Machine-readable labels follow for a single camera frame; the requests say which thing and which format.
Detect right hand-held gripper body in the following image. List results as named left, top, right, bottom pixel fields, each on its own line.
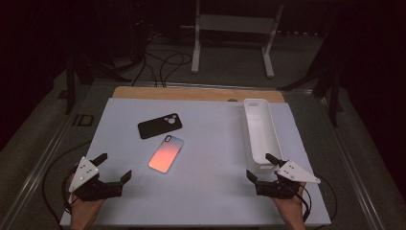
left=255, top=159, right=322, bottom=200

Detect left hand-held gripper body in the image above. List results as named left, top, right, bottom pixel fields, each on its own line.
left=68, top=156, right=124, bottom=202

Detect white plastic bin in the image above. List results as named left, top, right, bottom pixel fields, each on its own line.
left=241, top=98, right=285, bottom=175

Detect pink and blue phone case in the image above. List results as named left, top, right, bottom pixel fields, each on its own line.
left=147, top=134, right=185, bottom=174

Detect black phone case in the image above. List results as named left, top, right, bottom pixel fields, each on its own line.
left=137, top=112, right=184, bottom=140

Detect person's left hand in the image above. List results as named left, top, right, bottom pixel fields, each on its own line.
left=69, top=191, right=106, bottom=230

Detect person's right hand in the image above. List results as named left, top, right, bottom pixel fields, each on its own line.
left=271, top=183, right=309, bottom=230

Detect white table board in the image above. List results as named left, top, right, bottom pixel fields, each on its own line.
left=59, top=97, right=332, bottom=228

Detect black stand legs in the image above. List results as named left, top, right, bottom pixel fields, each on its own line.
left=56, top=54, right=132, bottom=115
left=277, top=63, right=345, bottom=127

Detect white metal stand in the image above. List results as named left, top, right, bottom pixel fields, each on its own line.
left=180, top=0, right=285, bottom=80

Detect left hand-held gripper cable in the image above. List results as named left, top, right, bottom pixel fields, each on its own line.
left=61, top=164, right=80, bottom=215

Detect hand-held gripper cable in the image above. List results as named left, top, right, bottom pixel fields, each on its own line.
left=296, top=183, right=313, bottom=223
left=61, top=164, right=80, bottom=215

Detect right hand-held gripper cable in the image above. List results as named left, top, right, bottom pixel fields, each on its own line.
left=296, top=183, right=313, bottom=223

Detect black rectangular floor frame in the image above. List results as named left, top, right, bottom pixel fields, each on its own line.
left=72, top=113, right=96, bottom=127

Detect thin black floor cable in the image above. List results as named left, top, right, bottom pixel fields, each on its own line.
left=314, top=173, right=339, bottom=222
left=42, top=140, right=94, bottom=225

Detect metal floor rail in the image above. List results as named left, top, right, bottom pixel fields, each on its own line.
left=95, top=80, right=315, bottom=96
left=0, top=83, right=99, bottom=230
left=314, top=94, right=386, bottom=230

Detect looped black floor cable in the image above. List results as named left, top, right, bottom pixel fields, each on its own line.
left=130, top=32, right=194, bottom=88

